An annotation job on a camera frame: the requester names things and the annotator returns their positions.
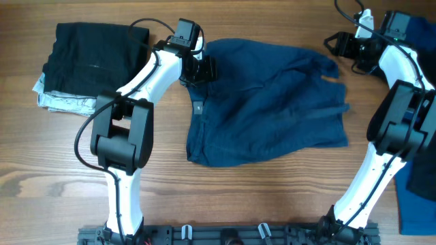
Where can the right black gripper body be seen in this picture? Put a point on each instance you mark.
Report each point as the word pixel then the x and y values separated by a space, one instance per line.
pixel 355 47

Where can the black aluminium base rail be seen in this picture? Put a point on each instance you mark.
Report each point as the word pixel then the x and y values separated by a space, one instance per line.
pixel 187 234

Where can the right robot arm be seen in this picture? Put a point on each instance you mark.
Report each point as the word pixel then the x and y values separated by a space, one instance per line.
pixel 402 127

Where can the navy blue shorts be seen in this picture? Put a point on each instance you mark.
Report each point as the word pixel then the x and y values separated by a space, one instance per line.
pixel 266 102

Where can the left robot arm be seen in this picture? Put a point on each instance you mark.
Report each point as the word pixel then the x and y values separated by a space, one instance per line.
pixel 123 125

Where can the folded light grey garment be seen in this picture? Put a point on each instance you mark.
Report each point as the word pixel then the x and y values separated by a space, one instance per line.
pixel 56 101

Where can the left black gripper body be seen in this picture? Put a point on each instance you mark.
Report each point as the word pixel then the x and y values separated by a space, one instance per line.
pixel 201 70

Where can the blue t-shirt pile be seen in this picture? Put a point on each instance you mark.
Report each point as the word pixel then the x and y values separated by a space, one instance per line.
pixel 415 183

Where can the folded black garment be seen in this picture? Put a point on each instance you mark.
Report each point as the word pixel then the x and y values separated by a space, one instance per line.
pixel 88 58

